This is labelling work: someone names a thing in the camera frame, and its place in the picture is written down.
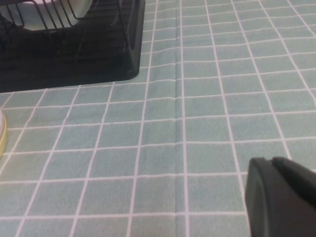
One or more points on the light blue plate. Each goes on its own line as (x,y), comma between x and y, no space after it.
(13,13)

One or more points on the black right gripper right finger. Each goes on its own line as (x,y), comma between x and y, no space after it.
(298,180)

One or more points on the black plastic drip tray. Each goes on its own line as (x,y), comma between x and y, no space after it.
(74,71)

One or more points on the green checked tablecloth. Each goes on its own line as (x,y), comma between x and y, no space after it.
(197,111)

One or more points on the pale green plate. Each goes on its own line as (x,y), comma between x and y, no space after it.
(59,14)

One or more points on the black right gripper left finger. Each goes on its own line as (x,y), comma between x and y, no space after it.
(271,209)

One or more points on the pale yellow plate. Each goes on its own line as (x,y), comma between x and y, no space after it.
(2,138)

